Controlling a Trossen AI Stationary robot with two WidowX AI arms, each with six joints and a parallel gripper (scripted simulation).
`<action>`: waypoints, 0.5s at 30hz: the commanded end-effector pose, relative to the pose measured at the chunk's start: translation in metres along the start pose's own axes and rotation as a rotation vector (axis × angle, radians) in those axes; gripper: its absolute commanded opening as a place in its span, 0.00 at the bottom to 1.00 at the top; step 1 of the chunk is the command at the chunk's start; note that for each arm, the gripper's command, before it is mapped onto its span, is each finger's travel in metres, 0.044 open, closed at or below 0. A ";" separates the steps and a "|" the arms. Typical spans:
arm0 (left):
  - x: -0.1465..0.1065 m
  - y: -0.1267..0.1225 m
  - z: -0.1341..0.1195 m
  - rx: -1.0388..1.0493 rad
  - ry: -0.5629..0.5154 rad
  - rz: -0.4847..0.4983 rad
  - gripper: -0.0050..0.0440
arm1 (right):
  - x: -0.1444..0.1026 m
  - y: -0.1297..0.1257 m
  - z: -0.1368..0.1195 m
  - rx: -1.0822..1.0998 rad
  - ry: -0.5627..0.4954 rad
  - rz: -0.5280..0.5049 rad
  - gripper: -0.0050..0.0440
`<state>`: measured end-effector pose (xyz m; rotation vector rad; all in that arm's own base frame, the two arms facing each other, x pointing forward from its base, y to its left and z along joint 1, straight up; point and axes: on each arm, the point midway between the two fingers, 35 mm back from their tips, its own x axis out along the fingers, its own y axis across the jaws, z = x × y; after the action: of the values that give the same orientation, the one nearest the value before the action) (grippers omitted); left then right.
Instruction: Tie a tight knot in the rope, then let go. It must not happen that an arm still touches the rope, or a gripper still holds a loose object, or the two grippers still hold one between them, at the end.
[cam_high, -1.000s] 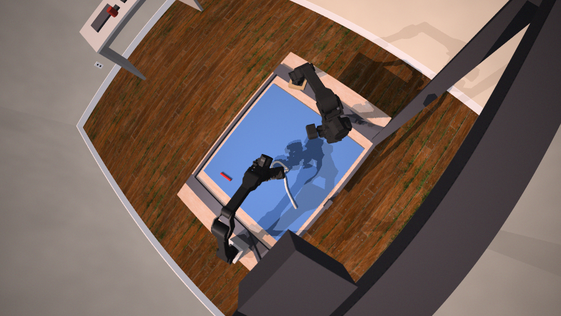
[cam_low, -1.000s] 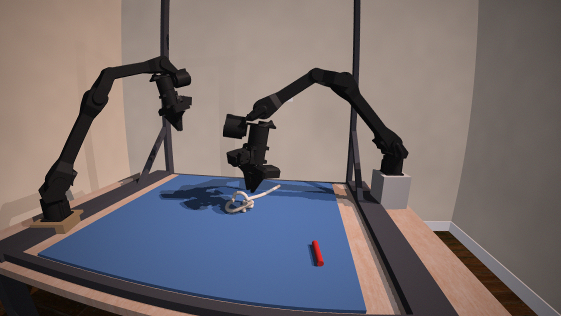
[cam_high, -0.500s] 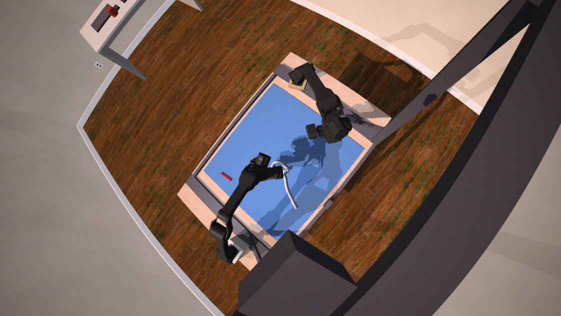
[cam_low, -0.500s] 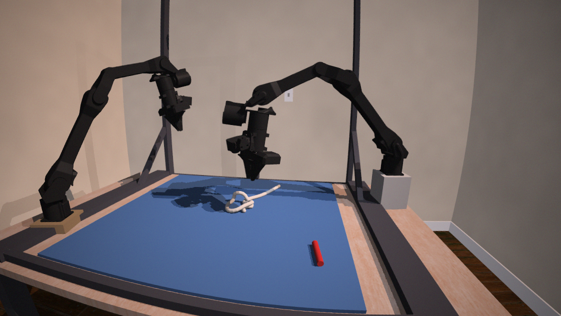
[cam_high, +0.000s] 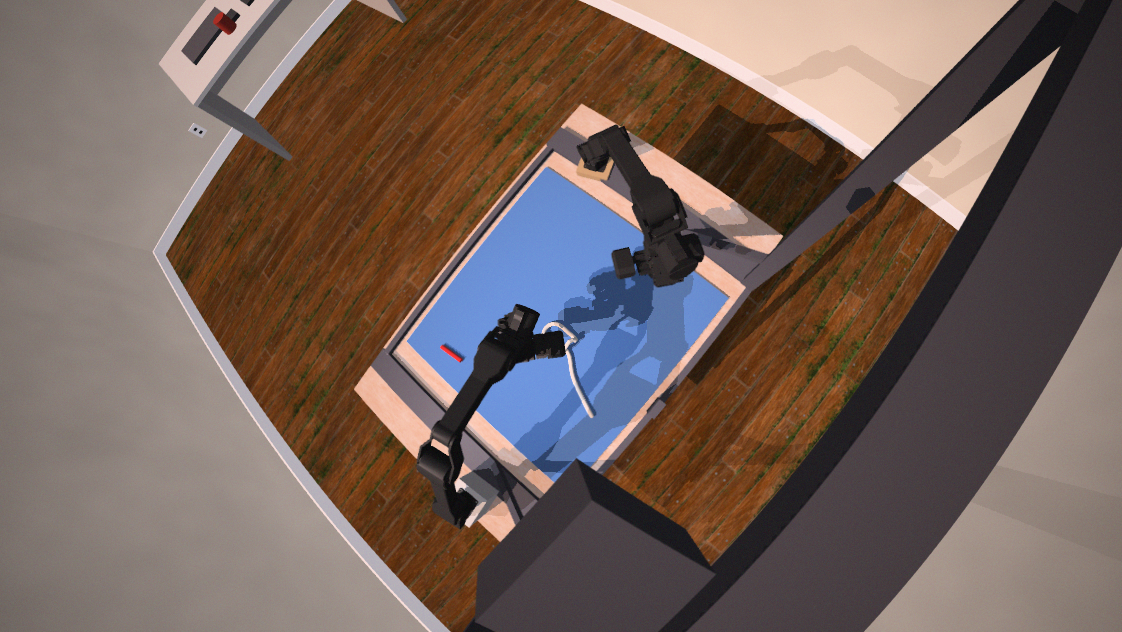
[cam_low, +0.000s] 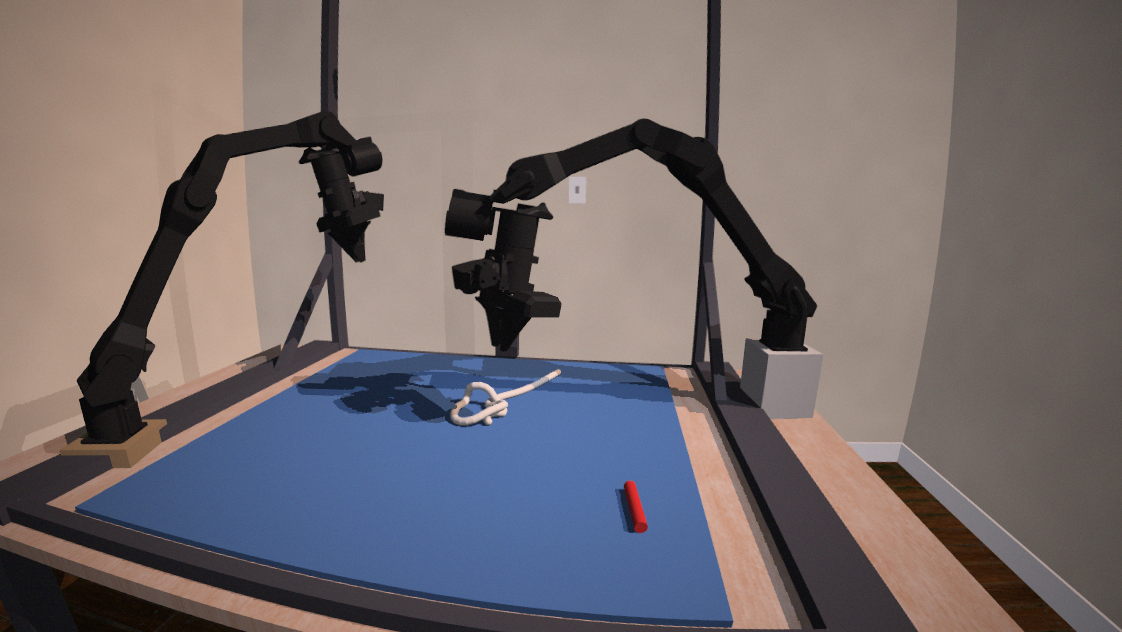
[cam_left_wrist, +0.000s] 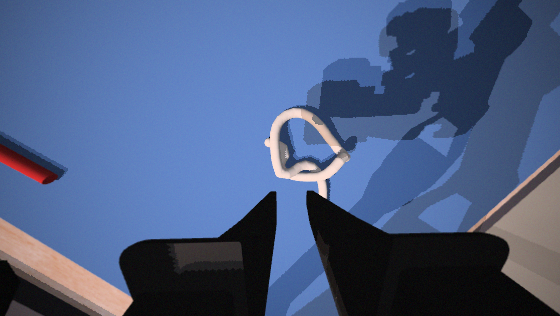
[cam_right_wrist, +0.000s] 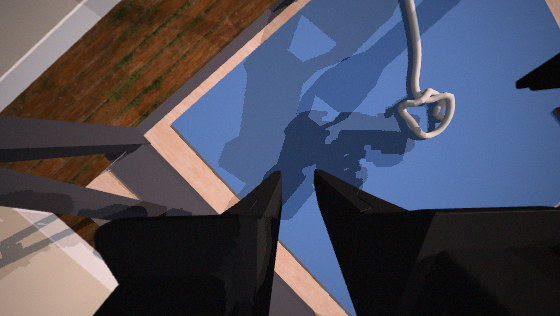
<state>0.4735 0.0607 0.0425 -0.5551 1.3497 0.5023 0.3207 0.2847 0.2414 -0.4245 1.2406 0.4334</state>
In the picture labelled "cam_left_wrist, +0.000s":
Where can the white rope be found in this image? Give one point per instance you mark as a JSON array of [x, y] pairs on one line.
[[280, 153]]

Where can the blue work mat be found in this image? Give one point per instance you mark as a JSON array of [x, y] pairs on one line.
[[154, 116]]

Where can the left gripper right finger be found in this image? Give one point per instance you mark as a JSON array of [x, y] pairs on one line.
[[363, 268]]

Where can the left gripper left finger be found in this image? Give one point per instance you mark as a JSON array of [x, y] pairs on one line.
[[239, 261]]

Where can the red cylinder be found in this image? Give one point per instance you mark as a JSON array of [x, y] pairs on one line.
[[26, 166]]

